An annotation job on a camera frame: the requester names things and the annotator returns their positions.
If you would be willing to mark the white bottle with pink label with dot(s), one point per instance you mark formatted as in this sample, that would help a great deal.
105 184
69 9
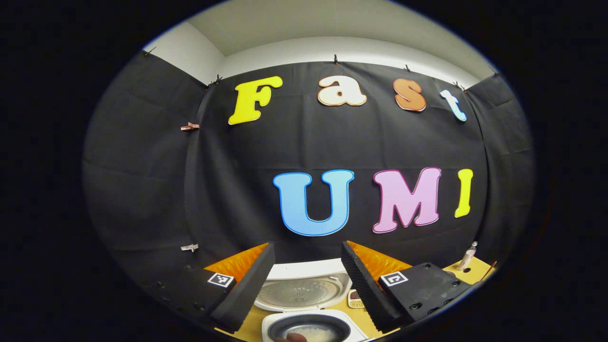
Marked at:
467 259

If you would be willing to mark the white cloth clip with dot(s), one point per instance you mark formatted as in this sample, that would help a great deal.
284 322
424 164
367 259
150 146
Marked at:
189 247

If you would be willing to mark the white rice cooker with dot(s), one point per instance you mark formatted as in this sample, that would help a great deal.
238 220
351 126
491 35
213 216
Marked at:
304 268

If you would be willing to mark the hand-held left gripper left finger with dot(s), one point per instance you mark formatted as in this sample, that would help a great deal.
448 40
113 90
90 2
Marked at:
251 289

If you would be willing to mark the red cloth clip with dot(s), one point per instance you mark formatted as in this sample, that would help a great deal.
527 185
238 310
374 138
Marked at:
190 127

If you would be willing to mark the white divided grain dish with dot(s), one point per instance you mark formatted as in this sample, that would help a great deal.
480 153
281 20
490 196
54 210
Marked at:
354 299

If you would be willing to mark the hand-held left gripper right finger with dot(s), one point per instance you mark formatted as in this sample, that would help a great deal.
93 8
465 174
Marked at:
363 289

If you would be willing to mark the white rice heap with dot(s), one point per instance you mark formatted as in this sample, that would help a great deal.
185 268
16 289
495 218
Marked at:
320 335

